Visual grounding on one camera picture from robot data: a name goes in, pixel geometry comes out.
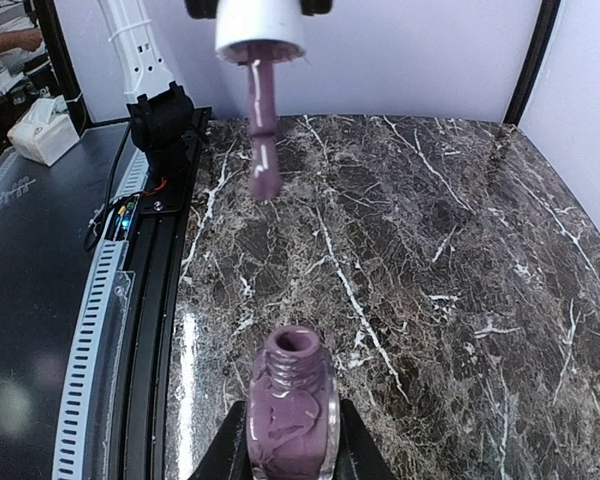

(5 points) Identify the purple nail polish bottle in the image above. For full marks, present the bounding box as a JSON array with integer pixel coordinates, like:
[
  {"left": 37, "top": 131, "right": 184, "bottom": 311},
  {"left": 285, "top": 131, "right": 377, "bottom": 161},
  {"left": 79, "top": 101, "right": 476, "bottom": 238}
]
[{"left": 246, "top": 325, "right": 340, "bottom": 479}]

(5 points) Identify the seated person in white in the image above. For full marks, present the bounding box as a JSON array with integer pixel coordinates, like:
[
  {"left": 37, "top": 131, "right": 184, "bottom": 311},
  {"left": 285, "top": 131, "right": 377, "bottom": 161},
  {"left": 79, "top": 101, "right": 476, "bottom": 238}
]
[{"left": 0, "top": 28, "right": 43, "bottom": 54}]

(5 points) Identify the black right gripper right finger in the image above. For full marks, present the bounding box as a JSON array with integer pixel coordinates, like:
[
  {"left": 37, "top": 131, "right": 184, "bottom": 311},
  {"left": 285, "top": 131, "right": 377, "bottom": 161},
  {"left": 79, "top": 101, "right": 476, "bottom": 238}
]
[{"left": 337, "top": 399, "right": 395, "bottom": 480}]

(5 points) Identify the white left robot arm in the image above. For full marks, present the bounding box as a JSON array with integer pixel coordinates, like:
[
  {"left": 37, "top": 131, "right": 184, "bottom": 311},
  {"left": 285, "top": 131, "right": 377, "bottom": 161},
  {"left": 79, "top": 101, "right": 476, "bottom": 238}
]
[{"left": 98, "top": 1, "right": 333, "bottom": 177}]

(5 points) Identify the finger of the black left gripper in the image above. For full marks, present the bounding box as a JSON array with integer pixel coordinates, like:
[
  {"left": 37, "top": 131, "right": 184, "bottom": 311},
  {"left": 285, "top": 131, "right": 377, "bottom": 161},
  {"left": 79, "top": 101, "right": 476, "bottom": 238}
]
[
  {"left": 184, "top": 0, "right": 219, "bottom": 19},
  {"left": 302, "top": 0, "right": 333, "bottom": 14}
]

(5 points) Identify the black left frame post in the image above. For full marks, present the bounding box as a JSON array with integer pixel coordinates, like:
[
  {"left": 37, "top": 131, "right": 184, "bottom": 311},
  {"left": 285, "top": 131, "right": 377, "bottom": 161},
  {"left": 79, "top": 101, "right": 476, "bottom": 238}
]
[{"left": 47, "top": 0, "right": 92, "bottom": 136}]

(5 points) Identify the white tissue box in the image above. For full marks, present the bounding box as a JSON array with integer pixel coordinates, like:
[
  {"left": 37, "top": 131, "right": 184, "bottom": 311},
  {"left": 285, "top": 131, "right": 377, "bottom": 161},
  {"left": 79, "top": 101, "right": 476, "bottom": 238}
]
[{"left": 7, "top": 96, "right": 80, "bottom": 167}]

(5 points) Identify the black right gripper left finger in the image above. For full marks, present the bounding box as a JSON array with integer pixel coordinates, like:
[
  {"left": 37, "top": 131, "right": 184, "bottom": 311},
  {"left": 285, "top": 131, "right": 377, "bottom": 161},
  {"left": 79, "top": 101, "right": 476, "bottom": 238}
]
[{"left": 189, "top": 401, "right": 248, "bottom": 480}]

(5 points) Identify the grey slotted cable duct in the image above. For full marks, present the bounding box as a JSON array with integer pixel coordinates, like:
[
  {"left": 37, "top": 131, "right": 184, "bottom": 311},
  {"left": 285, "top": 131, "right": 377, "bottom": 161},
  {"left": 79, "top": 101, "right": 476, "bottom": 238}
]
[{"left": 0, "top": 149, "right": 149, "bottom": 480}]

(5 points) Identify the small green circuit board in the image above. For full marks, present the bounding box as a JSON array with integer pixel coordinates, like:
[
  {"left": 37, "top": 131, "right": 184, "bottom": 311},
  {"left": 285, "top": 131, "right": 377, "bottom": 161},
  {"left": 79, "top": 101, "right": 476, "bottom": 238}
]
[{"left": 109, "top": 193, "right": 140, "bottom": 241}]

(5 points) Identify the white nail polish brush cap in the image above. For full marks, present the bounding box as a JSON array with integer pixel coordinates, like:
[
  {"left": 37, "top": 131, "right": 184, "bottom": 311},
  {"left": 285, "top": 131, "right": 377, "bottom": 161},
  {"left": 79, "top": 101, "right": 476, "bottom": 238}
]
[{"left": 215, "top": 0, "right": 305, "bottom": 200}]

